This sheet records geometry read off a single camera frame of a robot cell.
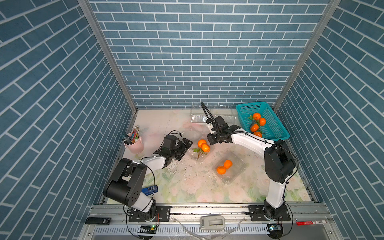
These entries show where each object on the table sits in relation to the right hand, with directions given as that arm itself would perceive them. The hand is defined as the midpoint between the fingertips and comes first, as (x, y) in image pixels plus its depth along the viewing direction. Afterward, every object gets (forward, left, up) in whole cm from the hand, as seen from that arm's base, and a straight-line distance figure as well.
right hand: (210, 138), depth 93 cm
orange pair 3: (-14, -11, -5) cm, 19 cm away
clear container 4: (-18, -15, -8) cm, 25 cm away
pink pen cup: (-8, +45, -1) cm, 46 cm away
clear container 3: (-3, +10, -5) cm, 11 cm away
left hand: (-6, +10, -1) cm, 12 cm away
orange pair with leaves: (+26, -35, -4) cm, 44 cm away
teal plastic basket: (+15, -45, -6) cm, 48 cm away
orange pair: (+15, -31, -5) cm, 35 cm away
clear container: (+16, +9, +3) cm, 19 cm away
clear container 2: (+31, -16, -11) cm, 37 cm away
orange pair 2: (-7, +3, 0) cm, 8 cm away
